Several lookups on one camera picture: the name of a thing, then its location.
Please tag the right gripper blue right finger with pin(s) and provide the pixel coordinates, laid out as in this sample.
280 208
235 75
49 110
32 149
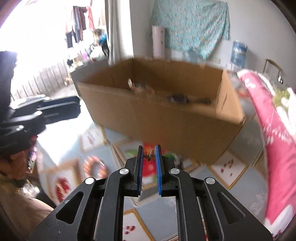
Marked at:
173 182

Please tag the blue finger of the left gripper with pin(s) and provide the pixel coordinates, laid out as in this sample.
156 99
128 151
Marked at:
42 100
57 112

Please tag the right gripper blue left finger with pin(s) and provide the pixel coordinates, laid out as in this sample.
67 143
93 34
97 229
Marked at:
125 182

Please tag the pink strap kids watch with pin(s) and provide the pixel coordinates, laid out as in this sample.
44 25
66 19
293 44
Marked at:
183 99

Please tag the fruit pattern tablecloth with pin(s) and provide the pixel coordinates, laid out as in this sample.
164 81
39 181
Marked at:
205 209

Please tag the grey low cabinet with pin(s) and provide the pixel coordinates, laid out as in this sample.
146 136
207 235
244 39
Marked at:
81 73

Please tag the brown cardboard box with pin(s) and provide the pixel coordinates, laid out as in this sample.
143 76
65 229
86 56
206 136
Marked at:
130 97

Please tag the hanging clothes on line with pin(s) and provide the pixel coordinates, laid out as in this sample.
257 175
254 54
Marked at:
77 19

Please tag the grey curtain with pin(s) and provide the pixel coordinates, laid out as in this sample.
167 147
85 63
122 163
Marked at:
119 30

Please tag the pink floral quilt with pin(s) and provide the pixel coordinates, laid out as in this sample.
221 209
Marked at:
280 154

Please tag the white fluffy blanket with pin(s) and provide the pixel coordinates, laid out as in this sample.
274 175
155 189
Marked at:
283 98

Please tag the rolled pink mat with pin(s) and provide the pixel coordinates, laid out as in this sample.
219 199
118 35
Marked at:
158 41

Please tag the blue water dispenser bottle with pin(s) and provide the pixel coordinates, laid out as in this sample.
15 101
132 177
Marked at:
238 54

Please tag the small wooden shelf stand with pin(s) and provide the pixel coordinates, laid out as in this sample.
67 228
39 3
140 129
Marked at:
272 71

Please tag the teal floral wall cloth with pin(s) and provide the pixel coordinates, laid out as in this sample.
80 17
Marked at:
192 26

